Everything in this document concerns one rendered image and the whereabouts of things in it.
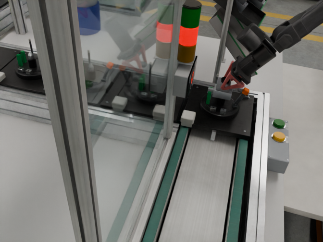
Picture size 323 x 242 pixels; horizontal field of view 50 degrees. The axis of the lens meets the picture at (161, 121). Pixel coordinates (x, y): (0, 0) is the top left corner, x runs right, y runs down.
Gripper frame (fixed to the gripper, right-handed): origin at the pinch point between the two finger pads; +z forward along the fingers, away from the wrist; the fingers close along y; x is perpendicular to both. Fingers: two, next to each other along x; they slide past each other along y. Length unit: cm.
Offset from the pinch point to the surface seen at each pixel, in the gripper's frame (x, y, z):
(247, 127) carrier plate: 14.9, 7.5, 2.2
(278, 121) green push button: 23.1, 1.5, -4.2
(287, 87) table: 36, -39, 0
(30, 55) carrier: -57, 0, 47
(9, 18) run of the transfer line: -84, -48, 83
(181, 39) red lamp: -25.3, 21.3, -12.2
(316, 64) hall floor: 133, -228, 34
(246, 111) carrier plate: 14.3, -1.3, 2.5
